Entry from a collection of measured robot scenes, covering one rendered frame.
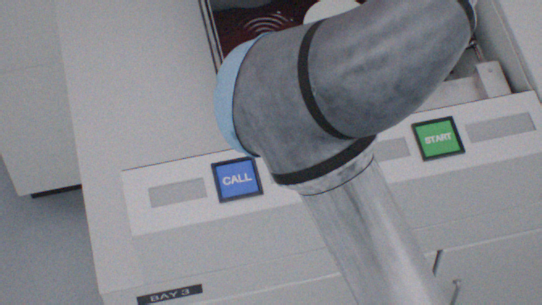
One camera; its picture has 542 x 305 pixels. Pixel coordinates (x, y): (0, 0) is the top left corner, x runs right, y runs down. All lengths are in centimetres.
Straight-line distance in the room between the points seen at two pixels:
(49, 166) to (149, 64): 74
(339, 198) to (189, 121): 54
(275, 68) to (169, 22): 68
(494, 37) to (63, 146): 103
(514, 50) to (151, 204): 54
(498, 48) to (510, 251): 31
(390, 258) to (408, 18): 26
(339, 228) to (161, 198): 33
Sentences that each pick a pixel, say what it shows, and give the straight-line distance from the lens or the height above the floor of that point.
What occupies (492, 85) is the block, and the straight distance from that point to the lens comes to 150.
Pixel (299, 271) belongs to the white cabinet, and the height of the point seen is 76.
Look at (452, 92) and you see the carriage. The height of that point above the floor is 88.
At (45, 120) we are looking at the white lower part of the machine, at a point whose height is 34.
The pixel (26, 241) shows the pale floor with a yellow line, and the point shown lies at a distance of 243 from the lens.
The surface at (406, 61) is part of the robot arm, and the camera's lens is 93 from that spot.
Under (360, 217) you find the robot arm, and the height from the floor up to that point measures 118.
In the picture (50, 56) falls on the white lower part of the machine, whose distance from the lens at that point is 200.
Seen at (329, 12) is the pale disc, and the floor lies 90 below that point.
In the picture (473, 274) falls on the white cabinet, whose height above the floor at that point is 62.
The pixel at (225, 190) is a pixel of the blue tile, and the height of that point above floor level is 96.
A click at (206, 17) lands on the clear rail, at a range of 155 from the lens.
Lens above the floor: 210
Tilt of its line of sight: 58 degrees down
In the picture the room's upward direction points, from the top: 1 degrees counter-clockwise
